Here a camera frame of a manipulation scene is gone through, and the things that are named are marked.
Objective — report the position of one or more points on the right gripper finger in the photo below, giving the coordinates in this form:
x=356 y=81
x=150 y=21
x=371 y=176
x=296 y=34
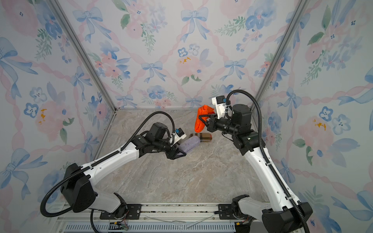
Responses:
x=201 y=124
x=206 y=116

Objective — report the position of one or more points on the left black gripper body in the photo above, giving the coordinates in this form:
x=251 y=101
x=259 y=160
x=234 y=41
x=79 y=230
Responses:
x=164 y=147

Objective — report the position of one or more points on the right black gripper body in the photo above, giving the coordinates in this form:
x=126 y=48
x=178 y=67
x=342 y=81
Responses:
x=225 y=125

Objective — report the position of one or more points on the orange cleaning cloth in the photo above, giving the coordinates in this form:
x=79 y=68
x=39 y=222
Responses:
x=205 y=109

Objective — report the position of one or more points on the purple fabric eyeglass case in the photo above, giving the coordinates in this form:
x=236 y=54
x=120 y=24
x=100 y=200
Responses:
x=189 y=144

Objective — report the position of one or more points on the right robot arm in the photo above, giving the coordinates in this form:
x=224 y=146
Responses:
x=284 y=213

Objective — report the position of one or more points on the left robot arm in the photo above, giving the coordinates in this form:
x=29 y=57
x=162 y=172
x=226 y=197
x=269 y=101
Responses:
x=80 y=191

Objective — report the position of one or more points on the plaid eyeglass case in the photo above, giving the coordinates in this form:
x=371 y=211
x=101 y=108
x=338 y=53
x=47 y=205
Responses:
x=201 y=137

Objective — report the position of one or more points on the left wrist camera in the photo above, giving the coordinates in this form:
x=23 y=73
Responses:
x=177 y=136

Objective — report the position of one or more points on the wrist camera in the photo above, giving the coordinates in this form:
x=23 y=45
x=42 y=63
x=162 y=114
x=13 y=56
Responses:
x=177 y=136
x=220 y=106

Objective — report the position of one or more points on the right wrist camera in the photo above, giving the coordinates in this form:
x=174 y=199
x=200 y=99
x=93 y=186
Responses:
x=220 y=106

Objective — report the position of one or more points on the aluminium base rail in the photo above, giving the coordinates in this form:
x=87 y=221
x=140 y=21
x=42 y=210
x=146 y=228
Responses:
x=159 y=218

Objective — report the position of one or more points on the right corner aluminium post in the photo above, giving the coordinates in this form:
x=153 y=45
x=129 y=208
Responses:
x=283 y=45

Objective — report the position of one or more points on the corner aluminium post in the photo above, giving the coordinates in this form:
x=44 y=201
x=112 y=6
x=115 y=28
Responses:
x=283 y=45
x=82 y=54

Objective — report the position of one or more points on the left corner aluminium post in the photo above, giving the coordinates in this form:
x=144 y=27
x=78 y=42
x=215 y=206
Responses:
x=82 y=54

